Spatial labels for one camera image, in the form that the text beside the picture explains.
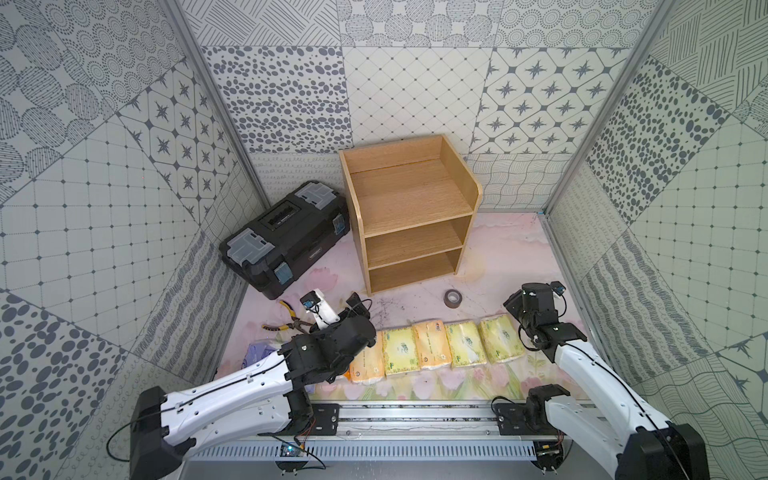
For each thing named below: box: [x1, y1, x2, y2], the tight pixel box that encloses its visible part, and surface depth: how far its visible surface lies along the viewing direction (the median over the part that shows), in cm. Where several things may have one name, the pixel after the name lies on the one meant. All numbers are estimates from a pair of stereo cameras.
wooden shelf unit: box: [339, 134, 483, 297], surface depth 87 cm
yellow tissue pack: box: [412, 320, 453, 370], surface depth 84 cm
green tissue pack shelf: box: [383, 327, 421, 376], surface depth 82 cm
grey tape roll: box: [443, 289, 463, 309], surface depth 97 cm
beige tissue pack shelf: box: [349, 336, 386, 383], surface depth 80 cm
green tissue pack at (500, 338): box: [477, 314, 526, 364], surface depth 86 cm
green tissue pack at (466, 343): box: [444, 320, 487, 367], surface depth 84 cm
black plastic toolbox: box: [219, 180, 351, 300], surface depth 94 cm
